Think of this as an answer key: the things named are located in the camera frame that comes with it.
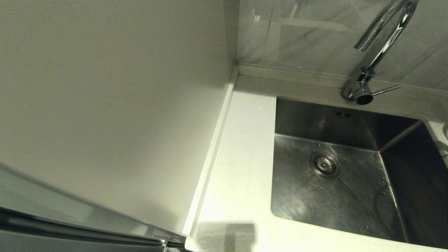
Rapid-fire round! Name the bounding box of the stainless steel sink basin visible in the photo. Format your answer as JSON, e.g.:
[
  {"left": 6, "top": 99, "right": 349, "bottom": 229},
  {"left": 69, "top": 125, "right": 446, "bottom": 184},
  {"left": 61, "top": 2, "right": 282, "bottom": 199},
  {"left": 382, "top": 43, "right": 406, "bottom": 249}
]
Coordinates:
[{"left": 270, "top": 97, "right": 448, "bottom": 250}]

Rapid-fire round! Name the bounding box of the white countertop upstand trim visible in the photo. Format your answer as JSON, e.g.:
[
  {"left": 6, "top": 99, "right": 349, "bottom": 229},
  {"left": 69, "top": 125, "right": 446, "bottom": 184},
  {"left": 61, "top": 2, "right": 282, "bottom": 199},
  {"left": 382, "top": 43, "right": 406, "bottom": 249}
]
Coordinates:
[{"left": 182, "top": 66, "right": 239, "bottom": 237}]

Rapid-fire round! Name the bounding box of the round metal drain strainer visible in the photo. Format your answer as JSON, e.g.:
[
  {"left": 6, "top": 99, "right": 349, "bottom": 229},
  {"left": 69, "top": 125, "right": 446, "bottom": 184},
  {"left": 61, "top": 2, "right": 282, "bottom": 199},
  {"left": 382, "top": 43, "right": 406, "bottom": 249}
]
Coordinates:
[{"left": 309, "top": 151, "right": 341, "bottom": 179}]

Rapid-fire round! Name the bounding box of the chrome gooseneck faucet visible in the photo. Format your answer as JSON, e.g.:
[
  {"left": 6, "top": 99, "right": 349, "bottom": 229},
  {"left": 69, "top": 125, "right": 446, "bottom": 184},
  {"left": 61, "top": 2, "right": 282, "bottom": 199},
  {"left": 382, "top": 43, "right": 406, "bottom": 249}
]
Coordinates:
[{"left": 341, "top": 0, "right": 419, "bottom": 105}]

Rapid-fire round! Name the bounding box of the stainless steel appliance door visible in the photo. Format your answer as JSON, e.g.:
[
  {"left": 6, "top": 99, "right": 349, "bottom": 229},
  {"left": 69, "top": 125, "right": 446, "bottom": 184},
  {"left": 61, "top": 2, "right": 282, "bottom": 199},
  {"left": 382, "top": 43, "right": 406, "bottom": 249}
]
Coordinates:
[{"left": 0, "top": 161, "right": 187, "bottom": 252}]

